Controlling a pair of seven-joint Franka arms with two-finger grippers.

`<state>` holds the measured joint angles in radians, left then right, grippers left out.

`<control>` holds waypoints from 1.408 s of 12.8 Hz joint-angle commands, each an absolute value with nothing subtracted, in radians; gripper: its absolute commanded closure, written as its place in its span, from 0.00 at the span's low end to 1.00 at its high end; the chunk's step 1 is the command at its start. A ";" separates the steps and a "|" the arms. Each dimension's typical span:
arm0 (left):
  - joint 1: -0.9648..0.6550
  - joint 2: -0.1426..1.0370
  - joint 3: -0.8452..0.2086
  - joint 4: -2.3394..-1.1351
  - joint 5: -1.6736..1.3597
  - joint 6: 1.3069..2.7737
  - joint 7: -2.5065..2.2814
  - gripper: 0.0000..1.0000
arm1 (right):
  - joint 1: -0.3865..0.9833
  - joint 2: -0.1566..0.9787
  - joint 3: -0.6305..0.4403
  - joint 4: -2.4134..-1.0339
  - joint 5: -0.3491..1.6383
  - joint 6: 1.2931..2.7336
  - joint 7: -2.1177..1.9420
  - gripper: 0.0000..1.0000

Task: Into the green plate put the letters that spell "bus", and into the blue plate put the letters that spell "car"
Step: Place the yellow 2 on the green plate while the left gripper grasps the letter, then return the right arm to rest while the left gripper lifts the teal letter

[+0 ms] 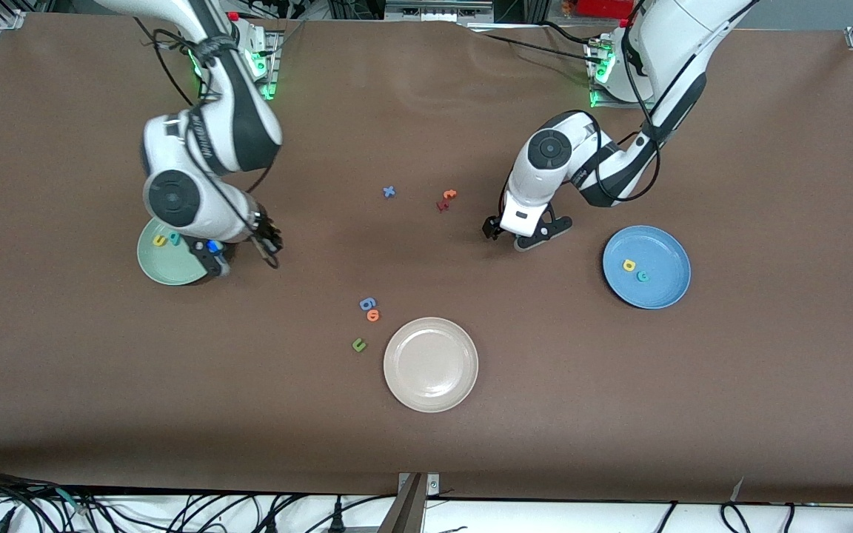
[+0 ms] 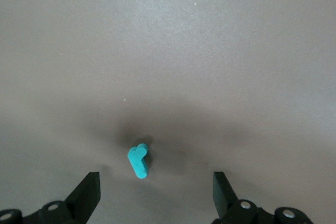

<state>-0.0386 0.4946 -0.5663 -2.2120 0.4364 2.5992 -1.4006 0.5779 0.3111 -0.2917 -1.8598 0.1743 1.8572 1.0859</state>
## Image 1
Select grey power strip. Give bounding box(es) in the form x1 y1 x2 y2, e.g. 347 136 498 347
384 0 495 23

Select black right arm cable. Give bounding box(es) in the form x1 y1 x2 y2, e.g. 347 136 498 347
134 19 279 223

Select grey metal post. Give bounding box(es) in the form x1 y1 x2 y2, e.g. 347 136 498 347
378 474 427 533

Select blue plate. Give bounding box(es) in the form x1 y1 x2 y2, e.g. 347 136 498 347
602 225 692 310

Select metal bracket plate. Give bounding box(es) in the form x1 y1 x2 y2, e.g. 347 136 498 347
397 472 441 495

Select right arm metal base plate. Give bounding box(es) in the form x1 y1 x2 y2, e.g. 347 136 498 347
247 30 281 101

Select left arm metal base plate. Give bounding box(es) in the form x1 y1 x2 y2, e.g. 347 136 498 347
586 37 668 110

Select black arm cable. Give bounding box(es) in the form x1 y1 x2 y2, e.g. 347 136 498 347
499 0 660 223
134 19 279 223

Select brown table cover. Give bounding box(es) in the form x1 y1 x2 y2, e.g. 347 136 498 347
0 13 853 504

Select red box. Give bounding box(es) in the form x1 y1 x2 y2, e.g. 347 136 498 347
576 0 631 19

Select green plate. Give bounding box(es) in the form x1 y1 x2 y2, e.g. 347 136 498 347
137 216 214 286

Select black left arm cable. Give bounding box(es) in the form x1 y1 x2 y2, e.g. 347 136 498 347
499 0 660 223

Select beige plate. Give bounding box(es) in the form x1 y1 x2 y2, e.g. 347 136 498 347
383 317 480 413

